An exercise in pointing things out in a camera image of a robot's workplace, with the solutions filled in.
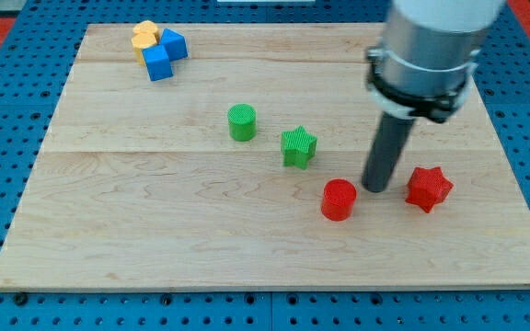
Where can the wooden board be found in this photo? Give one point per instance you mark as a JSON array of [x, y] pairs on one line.
[[138, 186]]

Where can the yellow hexagon block rear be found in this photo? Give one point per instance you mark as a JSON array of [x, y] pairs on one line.
[[146, 27]]

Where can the yellow hexagon block front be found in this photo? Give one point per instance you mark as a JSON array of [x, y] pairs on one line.
[[140, 42]]

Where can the yellow hexagon block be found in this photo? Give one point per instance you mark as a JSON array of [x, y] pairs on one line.
[[146, 27], [140, 42]]

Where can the blue triangle block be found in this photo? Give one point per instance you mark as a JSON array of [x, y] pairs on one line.
[[174, 44]]

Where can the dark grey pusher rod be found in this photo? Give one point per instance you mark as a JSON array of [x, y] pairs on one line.
[[389, 141]]

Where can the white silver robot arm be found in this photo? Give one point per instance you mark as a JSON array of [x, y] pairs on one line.
[[424, 59]]

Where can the green star block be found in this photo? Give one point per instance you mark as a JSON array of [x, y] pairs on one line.
[[298, 147]]

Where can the green cylinder block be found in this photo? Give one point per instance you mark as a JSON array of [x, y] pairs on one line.
[[242, 122]]

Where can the red cylinder block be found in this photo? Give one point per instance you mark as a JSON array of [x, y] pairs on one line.
[[339, 196]]

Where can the red star block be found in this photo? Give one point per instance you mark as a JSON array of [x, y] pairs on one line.
[[428, 187]]

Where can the blue cube block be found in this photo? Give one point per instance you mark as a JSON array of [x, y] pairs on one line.
[[157, 63]]

